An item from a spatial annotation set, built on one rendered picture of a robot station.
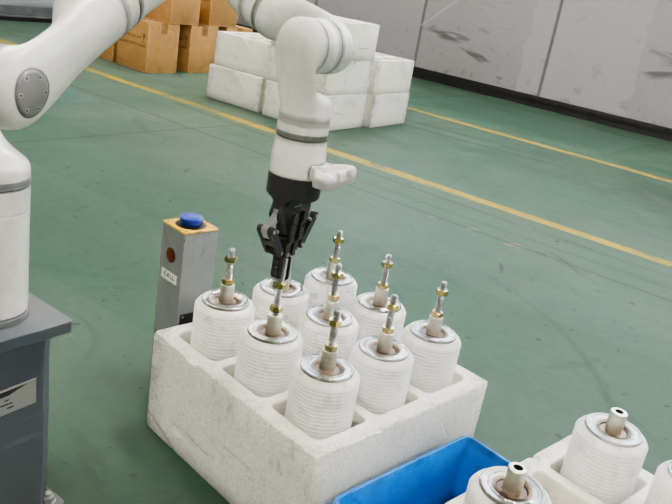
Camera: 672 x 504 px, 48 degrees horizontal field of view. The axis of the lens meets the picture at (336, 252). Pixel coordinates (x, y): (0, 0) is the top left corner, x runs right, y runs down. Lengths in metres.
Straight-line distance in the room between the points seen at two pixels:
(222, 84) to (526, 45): 3.01
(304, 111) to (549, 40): 5.48
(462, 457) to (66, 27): 0.84
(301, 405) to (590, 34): 5.47
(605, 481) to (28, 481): 0.76
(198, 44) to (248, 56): 1.00
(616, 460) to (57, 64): 0.84
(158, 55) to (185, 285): 3.65
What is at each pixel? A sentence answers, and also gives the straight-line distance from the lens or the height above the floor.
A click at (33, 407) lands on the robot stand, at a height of 0.18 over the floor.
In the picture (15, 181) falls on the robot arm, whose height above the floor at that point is 0.48.
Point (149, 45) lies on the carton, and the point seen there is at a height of 0.17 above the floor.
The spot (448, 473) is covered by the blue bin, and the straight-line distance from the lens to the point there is 1.24.
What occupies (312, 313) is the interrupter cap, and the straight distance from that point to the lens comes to 1.20.
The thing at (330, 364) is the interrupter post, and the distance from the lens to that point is 1.04.
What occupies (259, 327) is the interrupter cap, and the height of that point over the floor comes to 0.25.
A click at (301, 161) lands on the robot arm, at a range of 0.99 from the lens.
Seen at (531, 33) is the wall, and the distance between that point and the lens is 6.46.
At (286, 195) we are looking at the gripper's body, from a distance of 1.01.
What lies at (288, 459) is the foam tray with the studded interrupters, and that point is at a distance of 1.04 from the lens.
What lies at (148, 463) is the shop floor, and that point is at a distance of 1.26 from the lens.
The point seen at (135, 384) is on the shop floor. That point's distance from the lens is 1.45.
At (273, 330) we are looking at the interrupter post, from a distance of 1.11.
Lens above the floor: 0.76
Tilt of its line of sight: 20 degrees down
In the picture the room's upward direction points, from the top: 10 degrees clockwise
